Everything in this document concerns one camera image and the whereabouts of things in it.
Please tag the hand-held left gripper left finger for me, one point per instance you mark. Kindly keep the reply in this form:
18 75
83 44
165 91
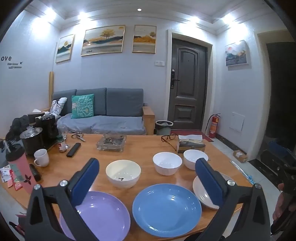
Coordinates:
85 180

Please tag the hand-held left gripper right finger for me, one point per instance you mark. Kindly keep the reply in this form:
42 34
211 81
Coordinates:
210 183

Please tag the beige plate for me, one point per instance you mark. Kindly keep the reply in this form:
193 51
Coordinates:
199 192

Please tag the cream bowl with dark mark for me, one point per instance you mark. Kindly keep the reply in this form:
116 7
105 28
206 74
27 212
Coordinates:
122 171

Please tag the purple plate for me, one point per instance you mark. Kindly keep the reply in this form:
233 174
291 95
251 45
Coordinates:
104 215

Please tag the white bowl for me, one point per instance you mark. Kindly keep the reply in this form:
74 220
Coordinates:
192 157
167 162

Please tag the blue plate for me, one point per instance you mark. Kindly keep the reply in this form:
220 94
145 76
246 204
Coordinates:
166 208

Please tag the person's right hand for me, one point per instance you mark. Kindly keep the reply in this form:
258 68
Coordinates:
278 206

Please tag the black remote control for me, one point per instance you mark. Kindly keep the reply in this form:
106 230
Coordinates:
73 150

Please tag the small cardboard box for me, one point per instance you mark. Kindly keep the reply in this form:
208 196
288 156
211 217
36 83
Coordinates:
240 156

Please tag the small jar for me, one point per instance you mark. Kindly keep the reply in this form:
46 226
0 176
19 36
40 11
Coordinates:
61 148

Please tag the patterned tissue box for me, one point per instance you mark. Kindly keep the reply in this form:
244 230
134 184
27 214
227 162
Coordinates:
190 144

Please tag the glass ashtray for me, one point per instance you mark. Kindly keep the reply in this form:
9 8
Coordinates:
111 143

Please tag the red doormat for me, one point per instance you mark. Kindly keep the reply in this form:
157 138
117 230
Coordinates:
205 137

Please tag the white mug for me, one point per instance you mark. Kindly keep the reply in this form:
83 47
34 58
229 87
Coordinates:
41 158

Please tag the black cylinder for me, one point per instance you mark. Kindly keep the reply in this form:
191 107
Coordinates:
35 172

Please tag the wine glass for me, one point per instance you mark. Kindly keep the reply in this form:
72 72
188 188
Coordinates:
63 131

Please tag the red fire extinguisher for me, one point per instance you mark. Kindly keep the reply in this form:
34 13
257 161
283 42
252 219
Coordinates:
214 127

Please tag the grey sofa blanket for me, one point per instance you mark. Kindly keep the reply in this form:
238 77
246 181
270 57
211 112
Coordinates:
104 122

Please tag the tortoiseshell eyeglasses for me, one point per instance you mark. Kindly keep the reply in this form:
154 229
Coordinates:
170 136

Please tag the black pot with glass lid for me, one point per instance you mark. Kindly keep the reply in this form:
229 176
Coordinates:
32 141

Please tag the pink tumbler bottle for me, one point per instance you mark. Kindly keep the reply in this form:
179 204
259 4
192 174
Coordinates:
19 169

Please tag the black kettle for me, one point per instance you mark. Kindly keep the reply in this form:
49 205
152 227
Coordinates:
47 125

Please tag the red snack packet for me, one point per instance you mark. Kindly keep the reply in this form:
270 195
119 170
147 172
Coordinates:
16 185

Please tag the grey trash bin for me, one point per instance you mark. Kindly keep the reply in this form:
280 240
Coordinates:
163 127

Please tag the teal patterned cushion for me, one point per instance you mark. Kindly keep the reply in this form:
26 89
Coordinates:
82 106

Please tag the white snack packet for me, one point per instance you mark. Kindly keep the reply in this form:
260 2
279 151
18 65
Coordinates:
5 173

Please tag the white patterned cushion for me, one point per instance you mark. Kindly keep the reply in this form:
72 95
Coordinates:
57 105

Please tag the brown tissue box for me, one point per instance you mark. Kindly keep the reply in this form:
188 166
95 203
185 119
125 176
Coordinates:
35 112

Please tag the grey sofa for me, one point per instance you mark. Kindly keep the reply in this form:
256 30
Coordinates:
122 102

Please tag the dark cloth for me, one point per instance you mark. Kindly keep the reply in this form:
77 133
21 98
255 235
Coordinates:
17 126

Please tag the wooden pole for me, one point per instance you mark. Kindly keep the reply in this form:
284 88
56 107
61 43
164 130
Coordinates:
51 90

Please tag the dark grey door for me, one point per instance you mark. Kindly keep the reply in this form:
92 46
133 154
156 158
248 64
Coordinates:
187 88

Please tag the colourful mountain canvas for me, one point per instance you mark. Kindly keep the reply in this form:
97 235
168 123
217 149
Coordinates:
235 53

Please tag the narrow mountain painting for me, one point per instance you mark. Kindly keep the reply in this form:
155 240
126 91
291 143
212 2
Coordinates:
64 48

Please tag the wide tree painting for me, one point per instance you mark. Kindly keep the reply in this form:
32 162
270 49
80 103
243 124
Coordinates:
103 40

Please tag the square golden hill painting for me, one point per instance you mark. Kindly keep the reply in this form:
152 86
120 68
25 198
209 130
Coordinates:
144 39

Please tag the white wall panel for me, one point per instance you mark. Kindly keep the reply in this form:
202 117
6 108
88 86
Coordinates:
237 122

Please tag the white light switch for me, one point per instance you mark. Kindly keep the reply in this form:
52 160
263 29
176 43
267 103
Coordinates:
159 63

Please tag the wall letter decal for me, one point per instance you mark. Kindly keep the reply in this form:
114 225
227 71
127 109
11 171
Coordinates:
6 58

